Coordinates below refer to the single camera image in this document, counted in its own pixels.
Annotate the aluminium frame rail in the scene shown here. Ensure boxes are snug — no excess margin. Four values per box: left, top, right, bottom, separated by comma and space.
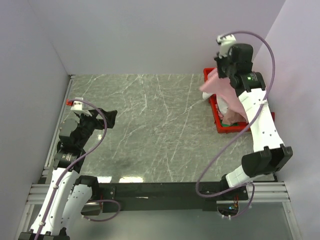
24, 74, 292, 240

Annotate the black base beam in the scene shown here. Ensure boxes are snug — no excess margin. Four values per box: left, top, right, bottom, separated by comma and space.
87, 182, 249, 212

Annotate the pink t shirt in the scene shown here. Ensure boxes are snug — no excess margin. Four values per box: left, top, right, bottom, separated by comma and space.
199, 68, 248, 125

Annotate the white t shirt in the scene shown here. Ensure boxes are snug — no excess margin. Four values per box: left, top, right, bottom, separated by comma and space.
202, 92, 229, 116

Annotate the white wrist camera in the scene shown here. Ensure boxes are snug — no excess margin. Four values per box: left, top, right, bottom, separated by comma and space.
216, 34, 237, 58
66, 97, 92, 117

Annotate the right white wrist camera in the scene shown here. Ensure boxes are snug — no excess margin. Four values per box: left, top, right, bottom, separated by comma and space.
216, 34, 237, 58

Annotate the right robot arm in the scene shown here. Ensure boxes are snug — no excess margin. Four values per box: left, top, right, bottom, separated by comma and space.
215, 43, 293, 200

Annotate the green garment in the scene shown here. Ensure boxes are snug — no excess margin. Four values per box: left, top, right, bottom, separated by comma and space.
220, 121, 247, 128

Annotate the red plastic bin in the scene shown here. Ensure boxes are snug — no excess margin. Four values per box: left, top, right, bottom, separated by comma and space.
202, 67, 276, 135

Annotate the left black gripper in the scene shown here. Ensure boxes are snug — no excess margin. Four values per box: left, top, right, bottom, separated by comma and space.
76, 107, 117, 148

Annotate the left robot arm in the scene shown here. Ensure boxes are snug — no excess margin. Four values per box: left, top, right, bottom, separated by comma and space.
18, 108, 118, 240

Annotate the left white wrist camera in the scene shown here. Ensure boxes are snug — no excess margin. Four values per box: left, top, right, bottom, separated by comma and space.
66, 97, 92, 117

